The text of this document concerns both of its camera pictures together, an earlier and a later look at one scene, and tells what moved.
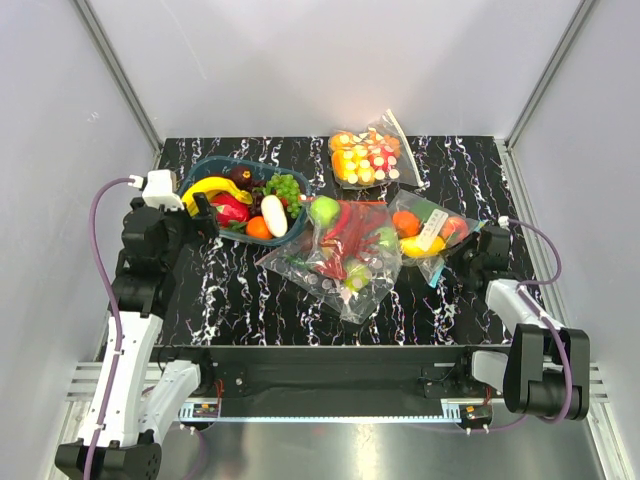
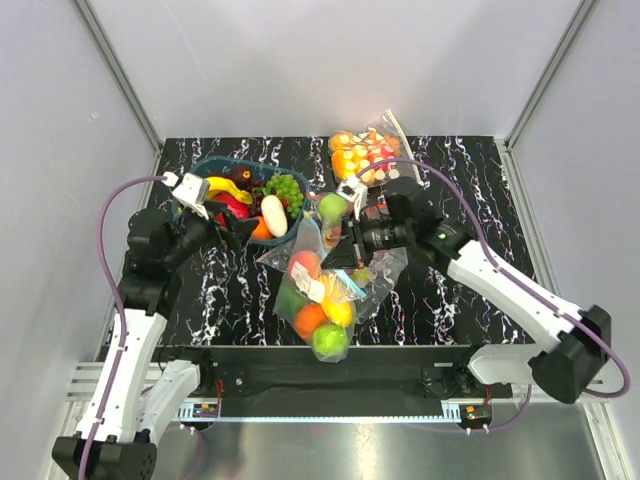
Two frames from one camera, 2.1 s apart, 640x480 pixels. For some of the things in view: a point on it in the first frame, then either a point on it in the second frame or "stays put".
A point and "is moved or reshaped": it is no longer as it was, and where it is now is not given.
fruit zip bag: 424,228 is moved or reshaped
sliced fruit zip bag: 375,155 stays put
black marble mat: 226,300 stays put
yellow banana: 205,186 stays put
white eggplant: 274,215 stays put
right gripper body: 465,257 → 370,236
